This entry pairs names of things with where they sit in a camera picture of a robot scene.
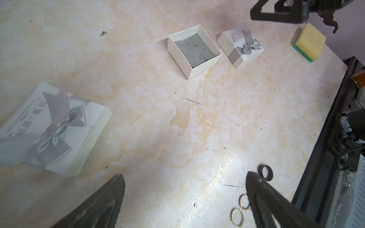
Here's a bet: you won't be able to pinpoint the yellow sponge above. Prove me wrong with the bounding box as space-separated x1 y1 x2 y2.
293 23 327 63

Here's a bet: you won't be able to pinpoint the white gift box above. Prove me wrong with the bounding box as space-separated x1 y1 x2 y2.
1 83 112 177
217 27 264 69

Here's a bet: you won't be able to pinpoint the gold rings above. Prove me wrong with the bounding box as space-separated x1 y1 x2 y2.
229 193 252 228

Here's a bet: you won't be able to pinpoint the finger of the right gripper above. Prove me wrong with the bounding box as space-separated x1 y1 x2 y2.
250 0 309 24

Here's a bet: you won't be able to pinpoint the white cable duct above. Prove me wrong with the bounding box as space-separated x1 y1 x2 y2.
352 155 365 228

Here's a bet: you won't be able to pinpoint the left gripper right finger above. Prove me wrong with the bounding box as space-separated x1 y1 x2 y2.
246 172 319 228

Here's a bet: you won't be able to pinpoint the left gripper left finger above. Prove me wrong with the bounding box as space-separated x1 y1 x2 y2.
52 173 125 228

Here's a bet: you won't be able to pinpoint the right amber spice jar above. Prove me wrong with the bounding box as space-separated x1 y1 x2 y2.
351 70 365 88

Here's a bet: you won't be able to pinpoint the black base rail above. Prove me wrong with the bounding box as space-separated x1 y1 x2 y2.
292 57 365 228

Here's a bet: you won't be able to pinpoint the white gift box base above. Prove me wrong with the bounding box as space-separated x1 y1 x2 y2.
167 25 222 79

